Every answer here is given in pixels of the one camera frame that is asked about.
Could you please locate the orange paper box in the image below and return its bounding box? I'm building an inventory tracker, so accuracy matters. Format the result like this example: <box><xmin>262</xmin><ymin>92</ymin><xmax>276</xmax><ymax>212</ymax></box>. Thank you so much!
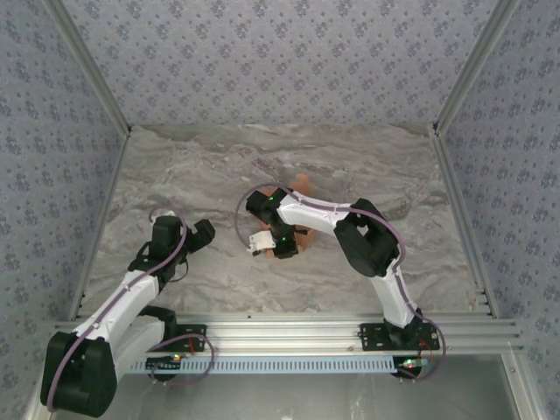
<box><xmin>256</xmin><ymin>172</ymin><xmax>317</xmax><ymax>260</ymax></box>

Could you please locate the aluminium mounting beam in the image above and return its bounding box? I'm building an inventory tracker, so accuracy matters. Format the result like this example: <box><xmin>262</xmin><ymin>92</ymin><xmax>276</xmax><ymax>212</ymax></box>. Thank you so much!
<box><xmin>51</xmin><ymin>312</ymin><xmax>524</xmax><ymax>355</ymax></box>

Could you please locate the black controller board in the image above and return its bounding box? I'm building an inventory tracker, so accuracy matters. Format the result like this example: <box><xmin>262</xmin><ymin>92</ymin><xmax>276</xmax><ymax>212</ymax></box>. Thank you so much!
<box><xmin>392</xmin><ymin>356</ymin><xmax>429</xmax><ymax>380</ymax></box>
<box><xmin>145</xmin><ymin>354</ymin><xmax>184</xmax><ymax>378</ymax></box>

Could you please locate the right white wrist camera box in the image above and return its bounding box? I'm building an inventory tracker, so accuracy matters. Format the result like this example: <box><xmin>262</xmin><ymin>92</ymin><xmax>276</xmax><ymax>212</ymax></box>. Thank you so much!
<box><xmin>248</xmin><ymin>230</ymin><xmax>277</xmax><ymax>258</ymax></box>

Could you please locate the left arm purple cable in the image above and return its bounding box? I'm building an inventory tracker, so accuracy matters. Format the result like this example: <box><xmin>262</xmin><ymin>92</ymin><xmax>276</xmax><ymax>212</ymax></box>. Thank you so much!
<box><xmin>45</xmin><ymin>208</ymin><xmax>215</xmax><ymax>412</ymax></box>

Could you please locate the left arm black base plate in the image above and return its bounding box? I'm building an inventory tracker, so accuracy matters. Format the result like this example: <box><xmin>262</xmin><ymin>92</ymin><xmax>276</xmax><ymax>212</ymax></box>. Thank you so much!
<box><xmin>127</xmin><ymin>323</ymin><xmax>207</xmax><ymax>354</ymax></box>

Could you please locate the slotted grey cable duct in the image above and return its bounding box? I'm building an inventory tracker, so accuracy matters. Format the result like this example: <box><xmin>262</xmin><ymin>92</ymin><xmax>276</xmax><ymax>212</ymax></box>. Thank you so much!
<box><xmin>130</xmin><ymin>354</ymin><xmax>397</xmax><ymax>376</ymax></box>

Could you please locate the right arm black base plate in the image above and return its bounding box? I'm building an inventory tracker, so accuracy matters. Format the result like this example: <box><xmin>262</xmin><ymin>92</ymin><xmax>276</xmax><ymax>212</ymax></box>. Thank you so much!
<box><xmin>359</xmin><ymin>322</ymin><xmax>441</xmax><ymax>354</ymax></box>

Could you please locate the aluminium frame post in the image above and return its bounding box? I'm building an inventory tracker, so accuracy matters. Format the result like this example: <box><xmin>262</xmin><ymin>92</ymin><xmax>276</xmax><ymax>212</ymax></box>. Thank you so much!
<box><xmin>431</xmin><ymin>0</ymin><xmax>522</xmax><ymax>137</ymax></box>
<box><xmin>43</xmin><ymin>0</ymin><xmax>132</xmax><ymax>137</ymax></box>

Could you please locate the aluminium side rail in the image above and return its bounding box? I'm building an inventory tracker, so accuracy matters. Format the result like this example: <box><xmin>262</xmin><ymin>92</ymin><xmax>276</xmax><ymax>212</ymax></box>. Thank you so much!
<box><xmin>430</xmin><ymin>124</ymin><xmax>500</xmax><ymax>319</ymax></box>

